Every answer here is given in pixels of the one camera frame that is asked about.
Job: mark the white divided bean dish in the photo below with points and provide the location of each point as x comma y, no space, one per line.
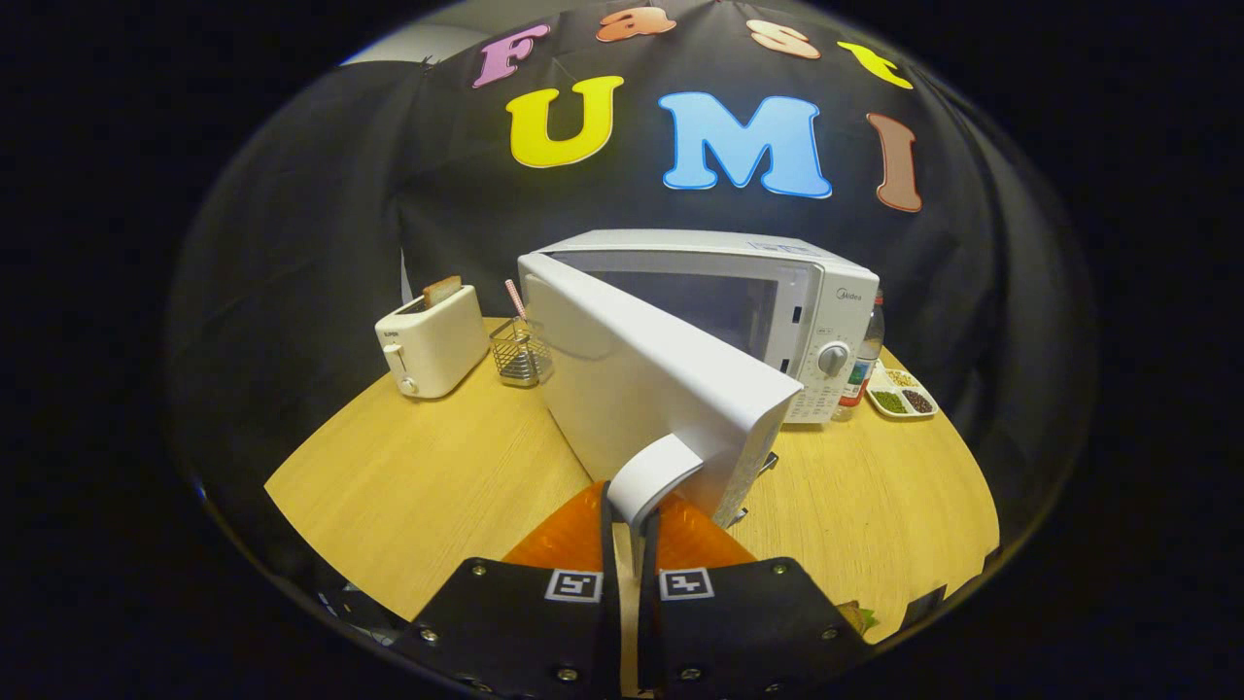
899,397

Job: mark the pink striped straw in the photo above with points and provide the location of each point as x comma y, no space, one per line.
516,299

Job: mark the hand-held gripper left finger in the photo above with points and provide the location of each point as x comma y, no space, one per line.
609,603

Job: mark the toast slice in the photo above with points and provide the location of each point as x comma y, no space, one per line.
442,291

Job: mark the white microwave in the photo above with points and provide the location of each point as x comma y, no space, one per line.
661,379

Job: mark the cream toaster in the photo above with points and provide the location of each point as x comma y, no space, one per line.
437,340

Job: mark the clear plastic water bottle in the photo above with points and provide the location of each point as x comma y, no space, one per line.
860,369

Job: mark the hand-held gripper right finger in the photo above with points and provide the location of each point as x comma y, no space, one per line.
649,622

